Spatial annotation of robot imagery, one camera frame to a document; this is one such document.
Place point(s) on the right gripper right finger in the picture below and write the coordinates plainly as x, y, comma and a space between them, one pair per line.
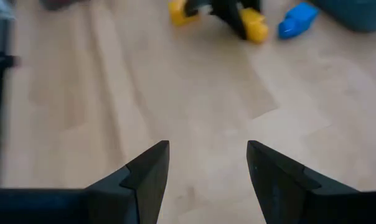
300, 199

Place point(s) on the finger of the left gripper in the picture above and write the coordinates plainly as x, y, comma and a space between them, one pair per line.
195, 6
228, 12

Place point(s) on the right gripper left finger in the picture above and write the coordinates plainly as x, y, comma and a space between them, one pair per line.
113, 205

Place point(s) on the yellow one-stud block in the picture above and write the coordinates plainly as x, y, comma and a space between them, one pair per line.
256, 28
177, 17

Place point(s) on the blue one-stud block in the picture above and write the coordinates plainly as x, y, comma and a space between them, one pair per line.
297, 21

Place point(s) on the teal plastic bin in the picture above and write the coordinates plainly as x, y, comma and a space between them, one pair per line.
356, 14

